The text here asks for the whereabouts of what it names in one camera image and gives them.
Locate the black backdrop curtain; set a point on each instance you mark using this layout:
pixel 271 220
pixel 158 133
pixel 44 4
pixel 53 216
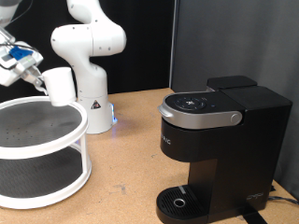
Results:
pixel 140 62

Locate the grey backdrop panel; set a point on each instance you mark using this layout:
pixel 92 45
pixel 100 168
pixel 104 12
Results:
pixel 233 37

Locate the black Keurig coffee machine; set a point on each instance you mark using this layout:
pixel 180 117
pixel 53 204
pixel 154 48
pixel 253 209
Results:
pixel 233 171

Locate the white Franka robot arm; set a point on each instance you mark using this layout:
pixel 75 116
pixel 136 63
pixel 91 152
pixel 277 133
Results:
pixel 90 77

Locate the white two-tier turntable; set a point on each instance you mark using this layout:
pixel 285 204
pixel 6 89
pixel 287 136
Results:
pixel 46 149

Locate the black tape strip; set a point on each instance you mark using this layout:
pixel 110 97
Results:
pixel 252 217

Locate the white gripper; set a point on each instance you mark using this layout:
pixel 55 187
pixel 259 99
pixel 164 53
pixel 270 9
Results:
pixel 7 73

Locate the black drip tray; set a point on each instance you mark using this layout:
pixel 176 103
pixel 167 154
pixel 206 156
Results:
pixel 193 205

